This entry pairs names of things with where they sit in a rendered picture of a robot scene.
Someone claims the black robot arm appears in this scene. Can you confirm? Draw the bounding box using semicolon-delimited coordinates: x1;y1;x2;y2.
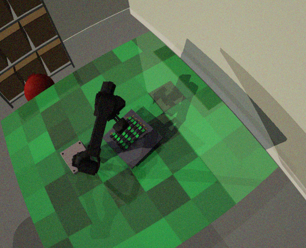
72;81;126;175

